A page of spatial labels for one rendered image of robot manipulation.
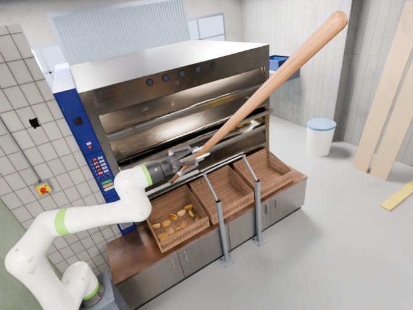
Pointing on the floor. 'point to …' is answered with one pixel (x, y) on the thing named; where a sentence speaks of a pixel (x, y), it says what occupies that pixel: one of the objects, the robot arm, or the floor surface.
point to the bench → (192, 246)
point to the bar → (221, 208)
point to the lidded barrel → (319, 136)
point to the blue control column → (71, 98)
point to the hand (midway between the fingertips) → (201, 152)
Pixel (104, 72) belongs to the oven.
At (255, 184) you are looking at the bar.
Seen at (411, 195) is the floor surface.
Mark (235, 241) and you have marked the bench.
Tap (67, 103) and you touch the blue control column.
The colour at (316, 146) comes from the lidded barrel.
